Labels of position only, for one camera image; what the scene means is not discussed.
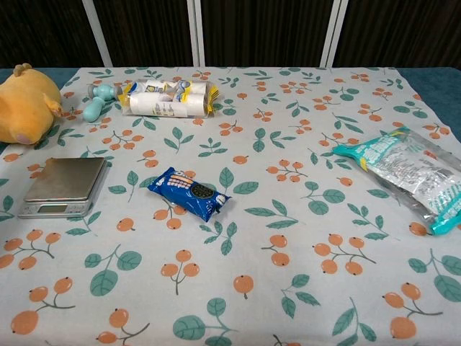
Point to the blue cookie packet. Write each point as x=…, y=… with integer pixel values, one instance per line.
x=187, y=191

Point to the silver digital kitchen scale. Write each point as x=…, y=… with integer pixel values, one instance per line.
x=61, y=180

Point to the teal silver snack bag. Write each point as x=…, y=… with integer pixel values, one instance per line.
x=407, y=173

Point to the white rolls yellow-ended package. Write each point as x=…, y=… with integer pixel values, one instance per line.
x=169, y=101

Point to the leaf and berry print tablecloth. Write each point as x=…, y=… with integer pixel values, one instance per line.
x=252, y=288

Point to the teal toy hammer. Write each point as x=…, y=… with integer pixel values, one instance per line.
x=94, y=108

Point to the orange plush toy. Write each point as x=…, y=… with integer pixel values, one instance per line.
x=25, y=104

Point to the white partition frame post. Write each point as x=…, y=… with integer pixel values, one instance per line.
x=97, y=36
x=197, y=36
x=333, y=36

